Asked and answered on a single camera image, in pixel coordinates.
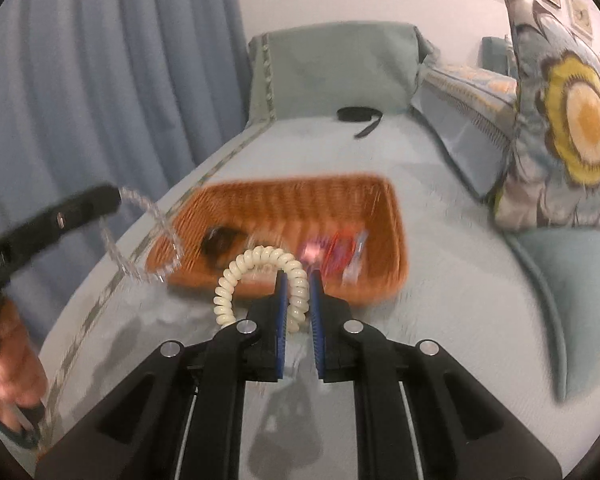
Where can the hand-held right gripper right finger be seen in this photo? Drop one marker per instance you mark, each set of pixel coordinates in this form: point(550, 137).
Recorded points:
point(316, 325)

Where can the blue curtain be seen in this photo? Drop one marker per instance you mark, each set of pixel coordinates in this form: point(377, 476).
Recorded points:
point(105, 85)

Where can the striped blue cushion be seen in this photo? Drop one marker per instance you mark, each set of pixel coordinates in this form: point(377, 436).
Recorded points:
point(460, 120)

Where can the black wristwatch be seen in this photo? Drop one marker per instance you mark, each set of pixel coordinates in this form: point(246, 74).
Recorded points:
point(222, 247)

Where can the small teal pillow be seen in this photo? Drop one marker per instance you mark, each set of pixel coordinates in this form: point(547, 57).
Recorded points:
point(497, 57)

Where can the pale butterfly picture frame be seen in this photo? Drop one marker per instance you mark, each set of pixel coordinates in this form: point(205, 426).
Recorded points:
point(580, 14)

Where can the teal-rimmed slipper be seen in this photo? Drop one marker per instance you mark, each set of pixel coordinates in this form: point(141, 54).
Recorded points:
point(10, 435)

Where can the plain teal pillow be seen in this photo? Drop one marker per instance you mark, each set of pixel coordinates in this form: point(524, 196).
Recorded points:
point(580, 300)

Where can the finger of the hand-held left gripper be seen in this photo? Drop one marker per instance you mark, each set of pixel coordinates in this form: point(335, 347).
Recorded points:
point(65, 215)

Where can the brown wicker basket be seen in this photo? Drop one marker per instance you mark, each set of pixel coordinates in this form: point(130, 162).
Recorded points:
point(290, 205)

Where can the large floral pillow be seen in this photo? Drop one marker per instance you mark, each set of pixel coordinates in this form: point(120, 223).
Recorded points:
point(575, 110)

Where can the light blue plastic trinket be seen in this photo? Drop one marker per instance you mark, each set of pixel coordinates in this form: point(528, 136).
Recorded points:
point(357, 255)

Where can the person's left hand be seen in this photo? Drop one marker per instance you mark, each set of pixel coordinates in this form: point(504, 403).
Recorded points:
point(15, 360)

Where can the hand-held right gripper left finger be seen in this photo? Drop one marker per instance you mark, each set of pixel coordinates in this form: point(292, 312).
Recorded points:
point(281, 325)

